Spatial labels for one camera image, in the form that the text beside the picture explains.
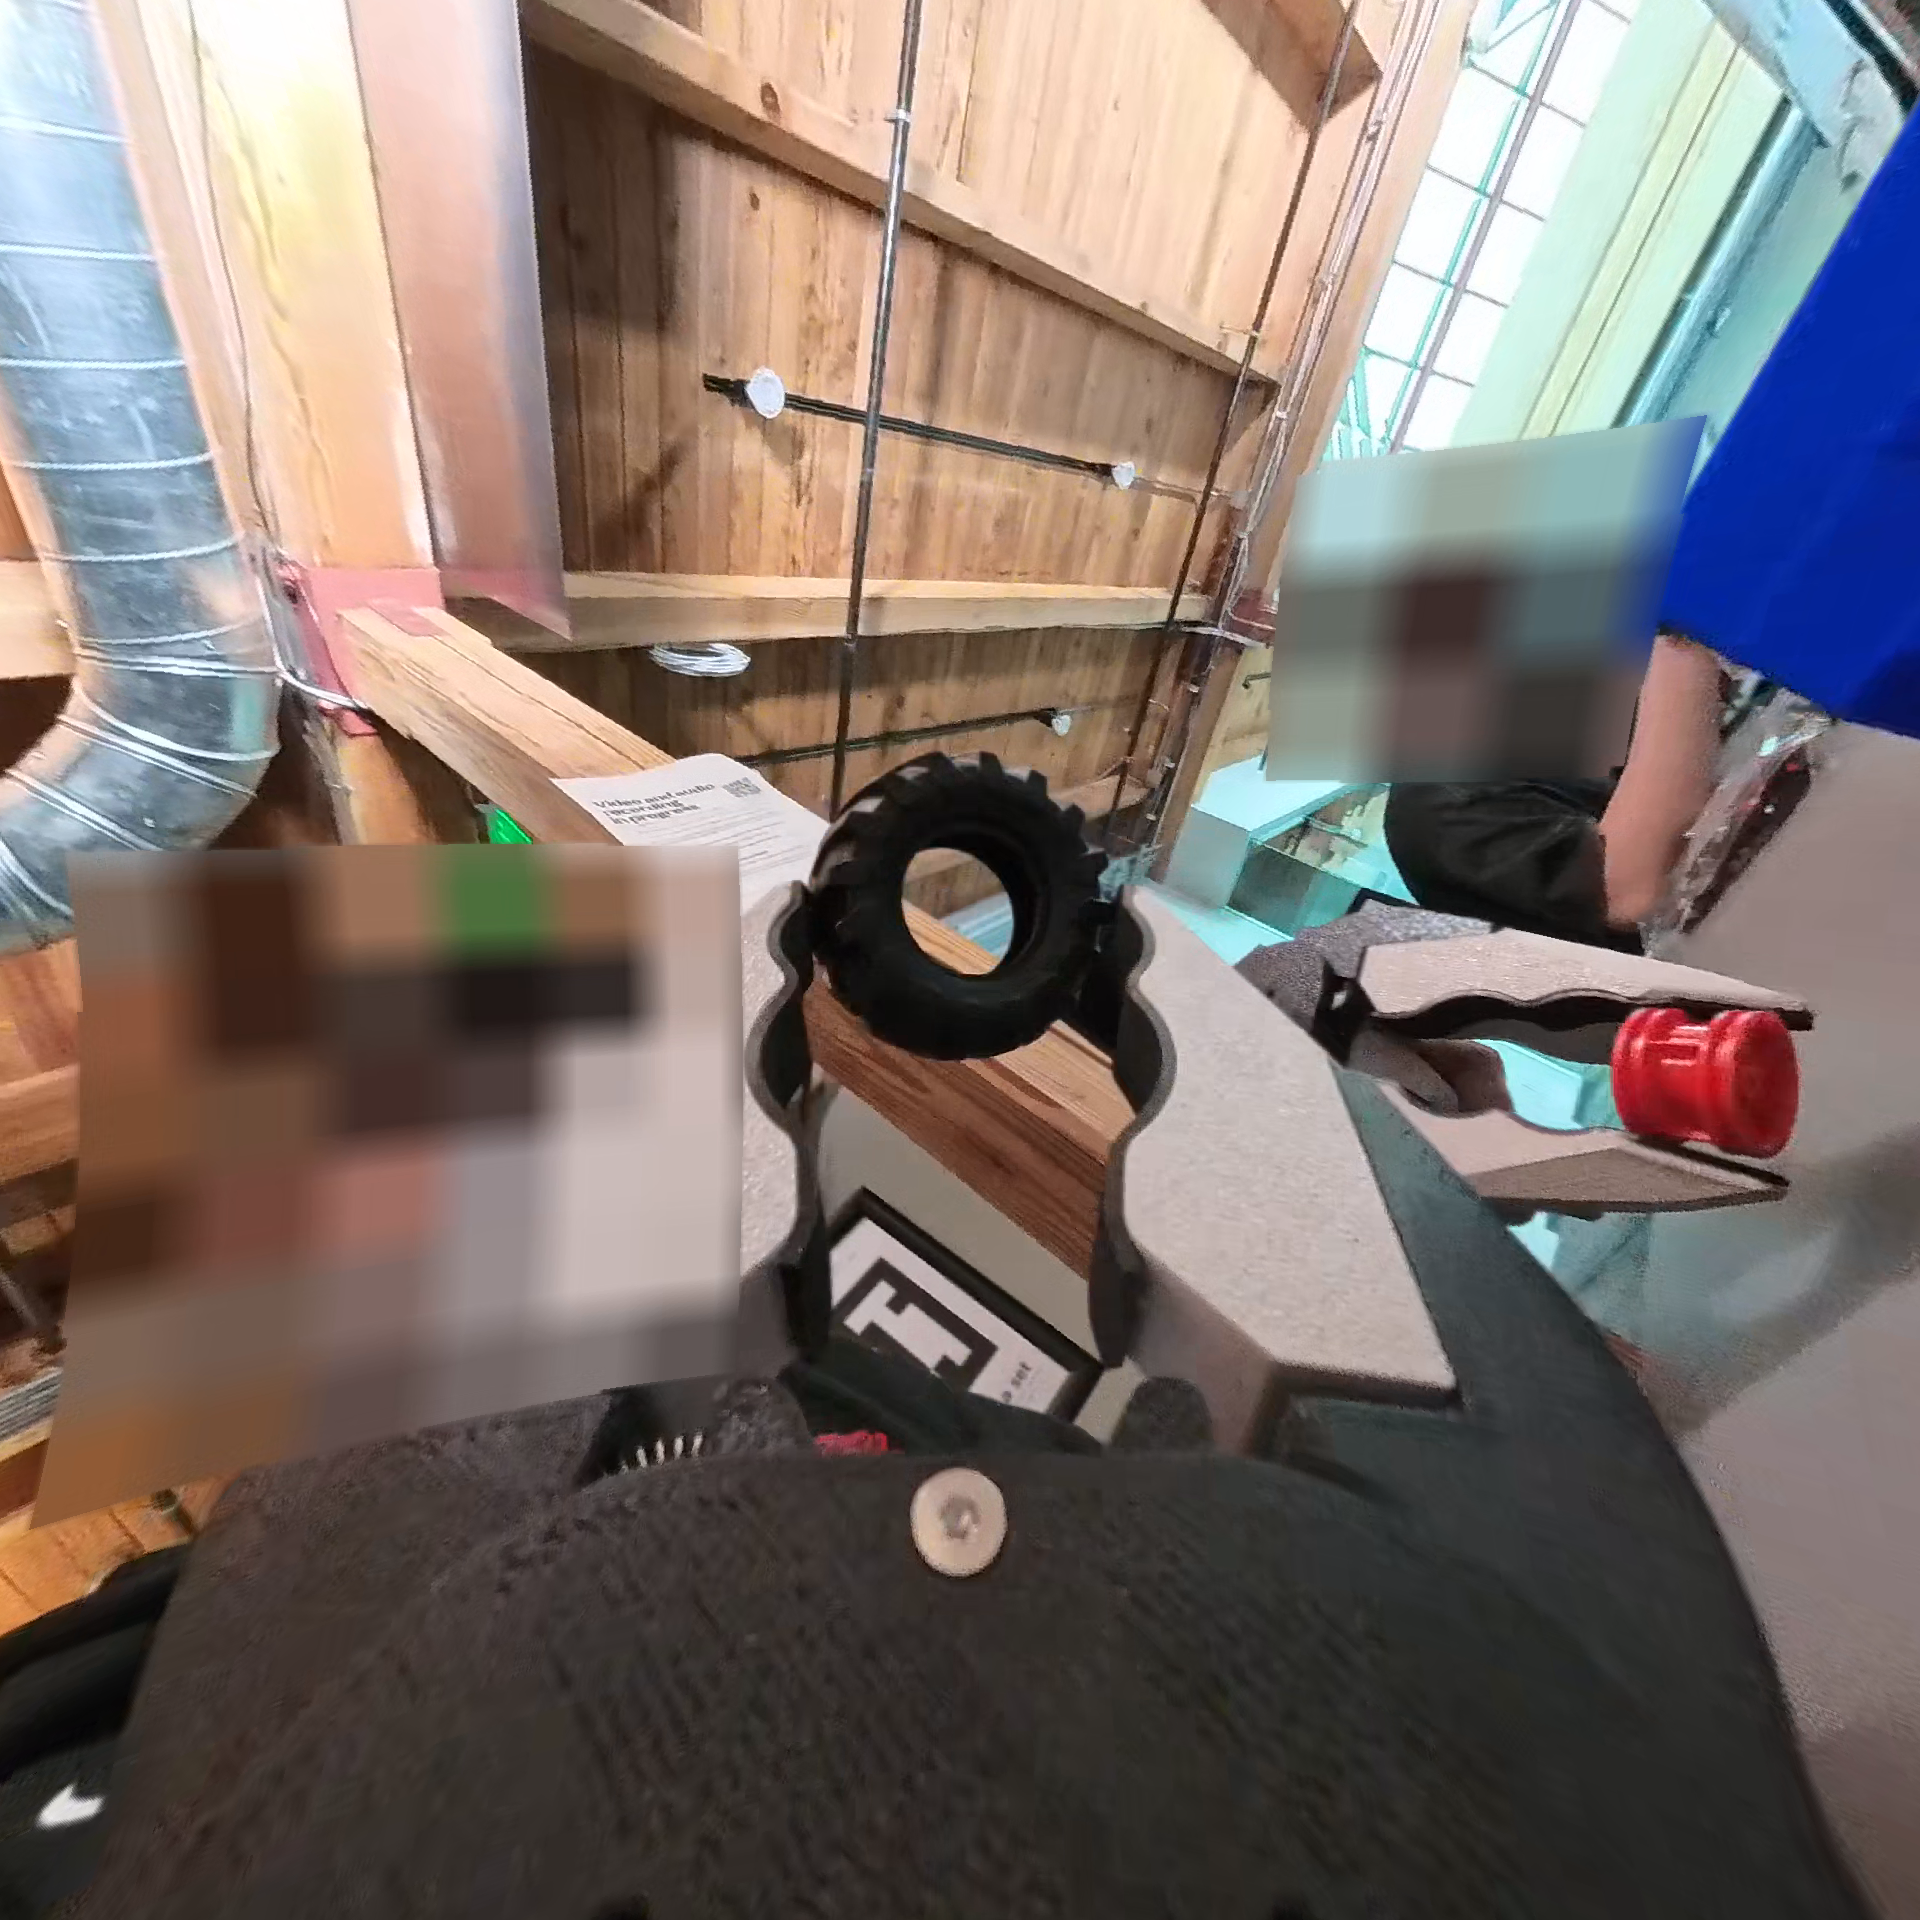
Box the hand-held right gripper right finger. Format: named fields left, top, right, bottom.
left=1084, top=884, right=1461, bottom=1454

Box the white paper notice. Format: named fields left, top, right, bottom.
left=551, top=755, right=836, bottom=888

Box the wooden beam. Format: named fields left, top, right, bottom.
left=336, top=604, right=1135, bottom=1281

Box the another person's forearm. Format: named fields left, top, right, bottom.
left=1592, top=632, right=1729, bottom=934

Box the small black rubber tyre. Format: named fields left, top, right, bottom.
left=807, top=755, right=1115, bottom=1066

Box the small red wheel rim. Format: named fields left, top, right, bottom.
left=1612, top=1006, right=1798, bottom=1161

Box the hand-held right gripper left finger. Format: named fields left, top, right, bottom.
left=737, top=882, right=836, bottom=1355

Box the metal conduit pipe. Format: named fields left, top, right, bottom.
left=830, top=0, right=928, bottom=819

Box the red steel bracket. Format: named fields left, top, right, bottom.
left=269, top=557, right=452, bottom=740

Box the black track with white lights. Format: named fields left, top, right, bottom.
left=702, top=368, right=1149, bottom=490

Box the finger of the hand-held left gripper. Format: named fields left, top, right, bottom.
left=1345, top=923, right=1812, bottom=1070
left=1408, top=1041, right=1797, bottom=1222

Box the gridded window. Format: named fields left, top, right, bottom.
left=1335, top=0, right=1653, bottom=453

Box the metal clad post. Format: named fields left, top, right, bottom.
left=348, top=0, right=571, bottom=640

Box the person's dark clothing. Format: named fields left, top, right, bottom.
left=0, top=1536, right=189, bottom=1920

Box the clear plastic bag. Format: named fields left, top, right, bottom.
left=1677, top=705, right=1839, bottom=940

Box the black framed marker sign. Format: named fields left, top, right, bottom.
left=822, top=1188, right=1100, bottom=1425

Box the silver ventilation duct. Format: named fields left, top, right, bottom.
left=0, top=0, right=288, bottom=952

